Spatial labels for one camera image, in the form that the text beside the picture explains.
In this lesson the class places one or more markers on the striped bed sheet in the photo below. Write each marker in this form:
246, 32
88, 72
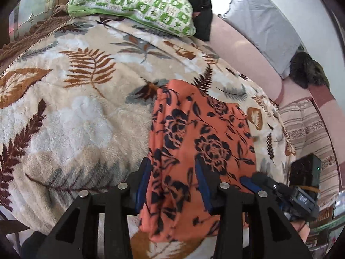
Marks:
307, 129

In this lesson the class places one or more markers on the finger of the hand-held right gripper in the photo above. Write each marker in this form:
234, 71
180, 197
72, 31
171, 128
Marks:
249, 184

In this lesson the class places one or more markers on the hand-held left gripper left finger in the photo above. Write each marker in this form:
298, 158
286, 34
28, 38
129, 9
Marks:
142, 186

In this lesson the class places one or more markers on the grey pillow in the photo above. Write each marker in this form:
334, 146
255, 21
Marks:
258, 24

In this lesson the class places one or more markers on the leaf print fleece blanket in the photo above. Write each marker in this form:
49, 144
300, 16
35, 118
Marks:
80, 113

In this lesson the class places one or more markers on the person's right hand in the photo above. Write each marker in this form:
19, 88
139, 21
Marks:
301, 230

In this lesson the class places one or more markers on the green patterned pillow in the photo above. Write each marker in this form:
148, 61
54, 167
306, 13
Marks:
132, 5

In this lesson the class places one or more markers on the black cloth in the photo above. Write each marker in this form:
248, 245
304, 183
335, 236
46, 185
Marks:
200, 13

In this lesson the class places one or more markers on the orange floral cloth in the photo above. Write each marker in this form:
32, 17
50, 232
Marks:
215, 140

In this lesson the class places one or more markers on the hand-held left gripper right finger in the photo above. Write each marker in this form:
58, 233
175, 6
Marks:
202, 187

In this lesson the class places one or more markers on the dark furry cushion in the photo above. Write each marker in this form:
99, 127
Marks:
307, 70

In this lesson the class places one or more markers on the brown knitted blanket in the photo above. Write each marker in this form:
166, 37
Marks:
32, 37

